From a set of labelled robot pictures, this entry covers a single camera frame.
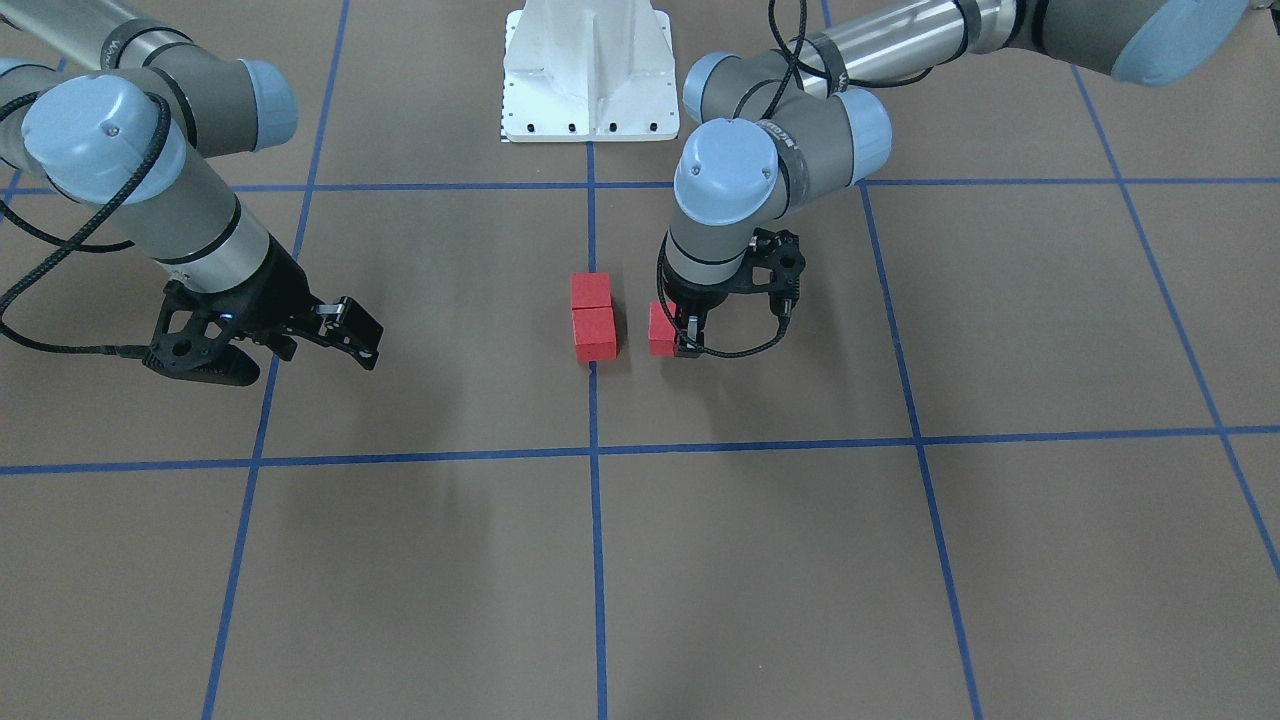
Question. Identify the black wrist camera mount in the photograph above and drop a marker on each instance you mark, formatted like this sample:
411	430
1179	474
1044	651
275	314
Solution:
776	264

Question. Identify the red block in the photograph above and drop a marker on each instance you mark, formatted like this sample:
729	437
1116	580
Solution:
661	337
590	290
595	336

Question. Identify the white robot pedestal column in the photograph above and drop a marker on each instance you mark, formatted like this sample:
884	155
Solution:
589	71

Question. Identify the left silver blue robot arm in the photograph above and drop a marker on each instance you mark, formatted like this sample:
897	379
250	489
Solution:
781	129

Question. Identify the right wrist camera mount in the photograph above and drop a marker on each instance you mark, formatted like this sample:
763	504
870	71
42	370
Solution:
187	318

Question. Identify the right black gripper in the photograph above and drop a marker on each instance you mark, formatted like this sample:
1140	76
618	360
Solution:
276	297

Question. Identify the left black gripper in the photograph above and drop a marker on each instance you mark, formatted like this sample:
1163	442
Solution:
694	297

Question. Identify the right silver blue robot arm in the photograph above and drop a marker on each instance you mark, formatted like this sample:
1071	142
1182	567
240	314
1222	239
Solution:
132	139

